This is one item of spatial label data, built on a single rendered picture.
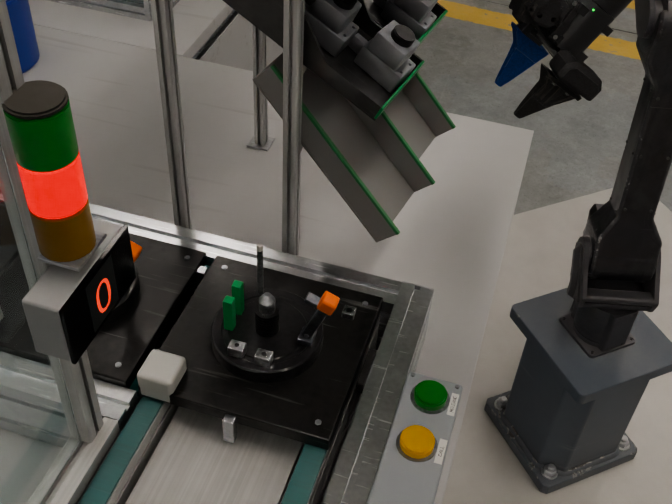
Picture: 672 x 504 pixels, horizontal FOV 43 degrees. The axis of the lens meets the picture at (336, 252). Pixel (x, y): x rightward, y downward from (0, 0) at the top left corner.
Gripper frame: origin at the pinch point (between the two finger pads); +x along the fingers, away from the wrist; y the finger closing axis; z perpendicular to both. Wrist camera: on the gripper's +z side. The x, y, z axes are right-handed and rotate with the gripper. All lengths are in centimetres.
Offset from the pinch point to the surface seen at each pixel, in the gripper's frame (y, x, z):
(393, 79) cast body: -2.6, 10.2, 12.8
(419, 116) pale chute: -24.0, 18.8, -5.5
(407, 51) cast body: -2.5, 6.3, 13.8
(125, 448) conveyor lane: 28, 55, 23
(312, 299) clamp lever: 18.8, 31.3, 12.8
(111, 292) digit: 29, 34, 37
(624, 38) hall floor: -231, 3, -171
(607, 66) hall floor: -209, 14, -159
